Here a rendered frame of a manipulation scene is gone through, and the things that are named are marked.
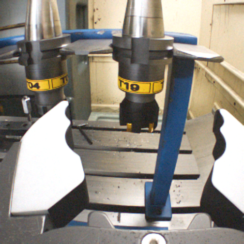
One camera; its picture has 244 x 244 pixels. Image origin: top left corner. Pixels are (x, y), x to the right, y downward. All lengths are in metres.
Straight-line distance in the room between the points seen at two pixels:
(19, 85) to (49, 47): 0.81
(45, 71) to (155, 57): 0.11
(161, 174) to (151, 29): 0.24
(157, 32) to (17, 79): 0.87
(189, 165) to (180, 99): 0.29
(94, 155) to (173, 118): 0.31
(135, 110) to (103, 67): 1.04
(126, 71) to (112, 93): 1.10
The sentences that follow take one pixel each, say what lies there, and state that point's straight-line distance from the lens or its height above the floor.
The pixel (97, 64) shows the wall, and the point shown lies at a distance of 1.25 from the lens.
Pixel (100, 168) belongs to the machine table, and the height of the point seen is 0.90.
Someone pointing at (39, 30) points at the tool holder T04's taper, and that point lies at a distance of 0.21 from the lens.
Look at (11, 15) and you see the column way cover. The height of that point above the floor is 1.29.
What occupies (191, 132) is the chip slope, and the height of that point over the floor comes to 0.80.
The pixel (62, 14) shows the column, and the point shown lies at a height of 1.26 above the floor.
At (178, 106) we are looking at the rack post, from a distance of 0.28.
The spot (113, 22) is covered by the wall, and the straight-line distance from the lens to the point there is 1.20.
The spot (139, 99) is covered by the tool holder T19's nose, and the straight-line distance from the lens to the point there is 0.21.
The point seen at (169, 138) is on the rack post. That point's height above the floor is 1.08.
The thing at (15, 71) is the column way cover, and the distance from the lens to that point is 1.00.
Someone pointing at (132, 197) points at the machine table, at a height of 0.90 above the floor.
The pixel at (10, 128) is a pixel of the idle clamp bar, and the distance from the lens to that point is 0.60.
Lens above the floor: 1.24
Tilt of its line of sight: 30 degrees down
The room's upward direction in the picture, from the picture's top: 1 degrees clockwise
